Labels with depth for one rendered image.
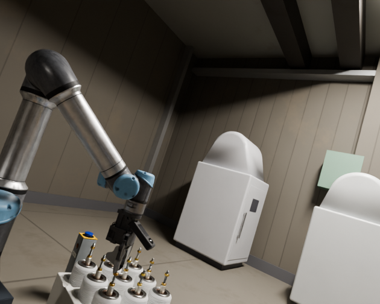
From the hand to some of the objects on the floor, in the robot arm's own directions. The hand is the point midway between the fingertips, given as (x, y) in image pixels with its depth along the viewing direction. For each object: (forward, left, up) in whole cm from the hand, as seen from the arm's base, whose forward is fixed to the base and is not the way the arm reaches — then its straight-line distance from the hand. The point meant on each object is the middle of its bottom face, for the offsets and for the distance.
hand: (119, 268), depth 95 cm
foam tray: (+14, +9, -34) cm, 38 cm away
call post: (+14, +39, -34) cm, 54 cm away
